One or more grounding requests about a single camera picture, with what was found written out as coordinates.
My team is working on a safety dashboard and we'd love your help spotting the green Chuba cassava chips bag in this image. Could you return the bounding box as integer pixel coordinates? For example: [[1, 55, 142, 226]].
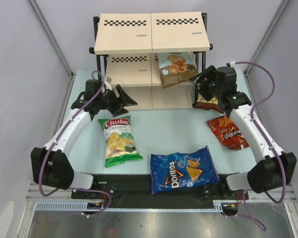
[[98, 116, 143, 168]]

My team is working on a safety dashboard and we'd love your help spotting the red Doritos bag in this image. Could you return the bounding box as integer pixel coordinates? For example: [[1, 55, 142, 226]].
[[207, 116, 249, 150]]

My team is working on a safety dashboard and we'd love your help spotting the beige three-tier black-framed shelf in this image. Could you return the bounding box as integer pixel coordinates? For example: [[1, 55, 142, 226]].
[[89, 12, 213, 110]]

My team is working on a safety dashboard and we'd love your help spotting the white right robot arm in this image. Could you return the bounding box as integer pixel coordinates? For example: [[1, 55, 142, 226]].
[[190, 64, 297, 199]]

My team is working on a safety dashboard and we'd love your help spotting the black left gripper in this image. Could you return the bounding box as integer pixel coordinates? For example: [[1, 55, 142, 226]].
[[97, 85, 138, 118]]

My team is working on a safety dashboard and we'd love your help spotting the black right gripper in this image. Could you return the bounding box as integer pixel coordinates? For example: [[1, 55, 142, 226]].
[[189, 65, 222, 102]]

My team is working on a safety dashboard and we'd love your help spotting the aluminium frame rail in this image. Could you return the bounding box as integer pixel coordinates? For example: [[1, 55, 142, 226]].
[[24, 180, 75, 202]]

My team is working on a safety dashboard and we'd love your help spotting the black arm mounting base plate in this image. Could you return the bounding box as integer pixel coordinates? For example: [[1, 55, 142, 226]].
[[72, 174, 249, 209]]

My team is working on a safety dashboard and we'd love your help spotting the white slotted cable duct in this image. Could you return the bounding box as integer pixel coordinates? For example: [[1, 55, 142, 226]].
[[36, 200, 107, 211]]

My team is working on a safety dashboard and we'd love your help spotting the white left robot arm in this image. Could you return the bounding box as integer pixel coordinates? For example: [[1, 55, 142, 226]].
[[30, 79, 137, 198]]

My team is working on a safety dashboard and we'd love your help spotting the brown Chuba chips bag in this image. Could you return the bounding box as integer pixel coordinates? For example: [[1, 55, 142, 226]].
[[194, 93, 223, 113]]

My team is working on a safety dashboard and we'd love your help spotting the light blue brown chips bag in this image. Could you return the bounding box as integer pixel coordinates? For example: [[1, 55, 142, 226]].
[[156, 52, 199, 89]]

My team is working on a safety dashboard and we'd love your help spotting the blue Doritos bag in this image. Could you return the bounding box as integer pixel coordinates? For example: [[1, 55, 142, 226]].
[[150, 146, 219, 195]]

